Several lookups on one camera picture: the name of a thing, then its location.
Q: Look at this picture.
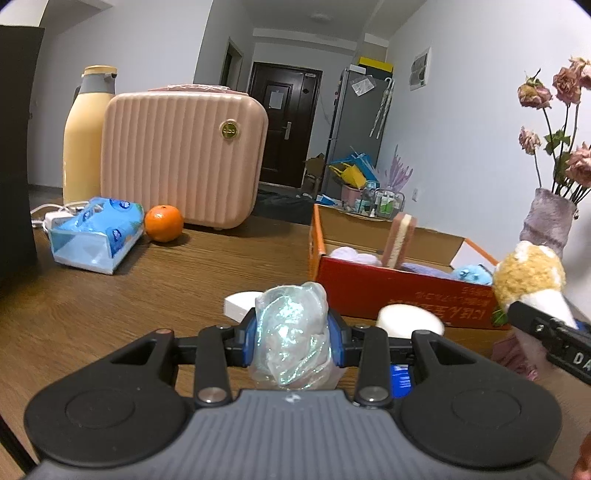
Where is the brown interior door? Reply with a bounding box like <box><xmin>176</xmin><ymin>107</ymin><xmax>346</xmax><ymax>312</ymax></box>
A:
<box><xmin>220</xmin><ymin>39</ymin><xmax>243</xmax><ymax>86</ymax></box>

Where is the grey refrigerator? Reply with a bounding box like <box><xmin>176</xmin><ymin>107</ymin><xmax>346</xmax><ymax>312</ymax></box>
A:
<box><xmin>320</xmin><ymin>68</ymin><xmax>393</xmax><ymax>205</ymax></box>

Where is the pink satin cloth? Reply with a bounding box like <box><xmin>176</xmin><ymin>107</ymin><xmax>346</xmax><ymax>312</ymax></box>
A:
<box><xmin>490</xmin><ymin>331</ymin><xmax>542</xmax><ymax>382</ymax></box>

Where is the white folded umbrella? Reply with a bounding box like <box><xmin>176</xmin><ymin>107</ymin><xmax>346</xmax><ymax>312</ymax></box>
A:
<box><xmin>369</xmin><ymin>78</ymin><xmax>396</xmax><ymax>140</ymax></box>

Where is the orange fruit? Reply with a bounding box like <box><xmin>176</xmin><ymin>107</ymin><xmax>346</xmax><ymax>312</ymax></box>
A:
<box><xmin>144</xmin><ymin>204</ymin><xmax>185</xmax><ymax>243</ymax></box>

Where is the ice cream cone plush toy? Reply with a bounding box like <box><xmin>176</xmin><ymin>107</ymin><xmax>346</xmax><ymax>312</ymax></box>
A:
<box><xmin>491</xmin><ymin>240</ymin><xmax>579</xmax><ymax>371</ymax></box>

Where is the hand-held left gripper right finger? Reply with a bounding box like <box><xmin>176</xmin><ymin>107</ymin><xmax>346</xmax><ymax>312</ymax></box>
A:
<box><xmin>329</xmin><ymin>310</ymin><xmax>490</xmax><ymax>409</ymax></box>

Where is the iridescent plastic bag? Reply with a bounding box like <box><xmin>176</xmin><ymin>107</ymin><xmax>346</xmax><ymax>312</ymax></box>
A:
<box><xmin>248</xmin><ymin>281</ymin><xmax>345</xmax><ymax>394</ymax></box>

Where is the bunch of dried pink roses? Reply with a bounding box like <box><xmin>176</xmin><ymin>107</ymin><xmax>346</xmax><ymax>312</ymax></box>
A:
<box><xmin>516</xmin><ymin>57</ymin><xmax>591</xmax><ymax>205</ymax></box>

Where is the small cardboard box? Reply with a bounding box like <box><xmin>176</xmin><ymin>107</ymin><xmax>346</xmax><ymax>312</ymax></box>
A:
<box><xmin>302</xmin><ymin>154</ymin><xmax>327</xmax><ymax>195</ymax></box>

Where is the dark brown entrance door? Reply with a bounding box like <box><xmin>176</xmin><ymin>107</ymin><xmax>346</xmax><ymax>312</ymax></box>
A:
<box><xmin>248</xmin><ymin>62</ymin><xmax>323</xmax><ymax>188</ymax></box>

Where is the white charger with cable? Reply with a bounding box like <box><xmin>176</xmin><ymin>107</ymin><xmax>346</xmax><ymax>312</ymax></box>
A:
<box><xmin>30</xmin><ymin>202</ymin><xmax>86</xmax><ymax>232</ymax></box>

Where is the fuzzy mauve vase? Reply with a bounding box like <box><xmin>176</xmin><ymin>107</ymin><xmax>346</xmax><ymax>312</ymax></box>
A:
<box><xmin>519</xmin><ymin>187</ymin><xmax>579</xmax><ymax>260</ymax></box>

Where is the blue tissue pack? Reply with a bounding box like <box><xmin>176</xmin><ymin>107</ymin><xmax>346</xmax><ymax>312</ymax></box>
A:
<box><xmin>49</xmin><ymin>196</ymin><xmax>145</xmax><ymax>277</ymax></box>

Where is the small blue object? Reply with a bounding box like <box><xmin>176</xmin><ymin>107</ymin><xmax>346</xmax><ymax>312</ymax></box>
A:
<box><xmin>391</xmin><ymin>364</ymin><xmax>412</xmax><ymax>398</ymax></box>

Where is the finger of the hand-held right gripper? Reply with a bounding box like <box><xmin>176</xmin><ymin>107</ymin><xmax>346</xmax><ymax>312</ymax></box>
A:
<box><xmin>507</xmin><ymin>300</ymin><xmax>562</xmax><ymax>354</ymax></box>

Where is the blue plush toy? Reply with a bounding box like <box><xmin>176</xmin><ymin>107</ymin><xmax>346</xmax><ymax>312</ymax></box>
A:
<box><xmin>450</xmin><ymin>263</ymin><xmax>496</xmax><ymax>285</ymax></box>

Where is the pink ribbed suitcase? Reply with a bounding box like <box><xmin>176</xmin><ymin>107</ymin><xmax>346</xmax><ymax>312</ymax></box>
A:
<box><xmin>100</xmin><ymin>86</ymin><xmax>270</xmax><ymax>231</ymax></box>

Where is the pile of blue yellow bags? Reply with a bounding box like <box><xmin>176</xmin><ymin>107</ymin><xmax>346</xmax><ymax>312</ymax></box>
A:
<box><xmin>328</xmin><ymin>150</ymin><xmax>380</xmax><ymax>191</ymax></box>

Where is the purple burlap drawstring pouch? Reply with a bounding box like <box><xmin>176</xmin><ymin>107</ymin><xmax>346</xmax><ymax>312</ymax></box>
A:
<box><xmin>400</xmin><ymin>261</ymin><xmax>456</xmax><ymax>280</ymax></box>

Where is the white foam block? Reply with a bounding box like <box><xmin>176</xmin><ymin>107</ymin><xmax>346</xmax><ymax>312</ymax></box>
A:
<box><xmin>223</xmin><ymin>290</ymin><xmax>265</xmax><ymax>323</ymax></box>

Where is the black cabinet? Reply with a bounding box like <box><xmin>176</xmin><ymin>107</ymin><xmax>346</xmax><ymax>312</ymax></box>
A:
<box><xmin>0</xmin><ymin>25</ymin><xmax>45</xmax><ymax>283</ymax></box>

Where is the white wall panel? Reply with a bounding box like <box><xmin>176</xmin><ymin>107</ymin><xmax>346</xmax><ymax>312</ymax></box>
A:
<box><xmin>409</xmin><ymin>48</ymin><xmax>433</xmax><ymax>91</ymax></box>

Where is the pink and cream sponge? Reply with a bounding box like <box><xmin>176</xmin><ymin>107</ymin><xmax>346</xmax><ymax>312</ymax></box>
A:
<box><xmin>383</xmin><ymin>212</ymin><xmax>419</xmax><ymax>270</ymax></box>

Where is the lavender plush cloth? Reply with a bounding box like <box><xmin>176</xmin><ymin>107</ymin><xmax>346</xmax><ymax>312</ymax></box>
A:
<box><xmin>328</xmin><ymin>246</ymin><xmax>385</xmax><ymax>267</ymax></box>

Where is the wire trolley with bottles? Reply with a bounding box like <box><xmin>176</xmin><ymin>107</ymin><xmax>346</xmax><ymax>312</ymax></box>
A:
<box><xmin>357</xmin><ymin>182</ymin><xmax>406</xmax><ymax>219</ymax></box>

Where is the orange cardboard box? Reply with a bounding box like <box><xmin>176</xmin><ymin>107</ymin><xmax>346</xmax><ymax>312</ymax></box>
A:
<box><xmin>308</xmin><ymin>202</ymin><xmax>512</xmax><ymax>330</ymax></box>

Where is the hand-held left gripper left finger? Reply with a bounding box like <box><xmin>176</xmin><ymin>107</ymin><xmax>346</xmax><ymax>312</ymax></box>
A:
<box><xmin>99</xmin><ymin>310</ymin><xmax>259</xmax><ymax>408</ymax></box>

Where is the black bag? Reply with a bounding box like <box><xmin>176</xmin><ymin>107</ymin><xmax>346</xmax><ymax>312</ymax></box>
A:
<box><xmin>251</xmin><ymin>191</ymin><xmax>315</xmax><ymax>225</ymax></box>

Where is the yellow and black box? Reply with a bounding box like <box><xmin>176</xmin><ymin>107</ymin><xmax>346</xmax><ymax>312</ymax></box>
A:
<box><xmin>359</xmin><ymin>56</ymin><xmax>395</xmax><ymax>75</ymax></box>

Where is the purple wall decoration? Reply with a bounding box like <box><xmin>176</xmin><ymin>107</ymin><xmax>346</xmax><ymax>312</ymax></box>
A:
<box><xmin>380</xmin><ymin>145</ymin><xmax>415</xmax><ymax>193</ymax></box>

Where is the pink bucket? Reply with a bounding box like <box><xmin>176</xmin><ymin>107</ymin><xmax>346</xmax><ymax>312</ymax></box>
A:
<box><xmin>340</xmin><ymin>184</ymin><xmax>366</xmax><ymax>209</ymax></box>

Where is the yellow thermos jug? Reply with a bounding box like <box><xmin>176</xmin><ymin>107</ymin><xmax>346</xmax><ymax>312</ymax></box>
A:
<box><xmin>62</xmin><ymin>65</ymin><xmax>119</xmax><ymax>206</ymax></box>

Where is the white round puff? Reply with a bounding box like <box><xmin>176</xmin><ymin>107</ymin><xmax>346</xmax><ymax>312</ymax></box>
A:
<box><xmin>376</xmin><ymin>303</ymin><xmax>447</xmax><ymax>339</ymax></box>

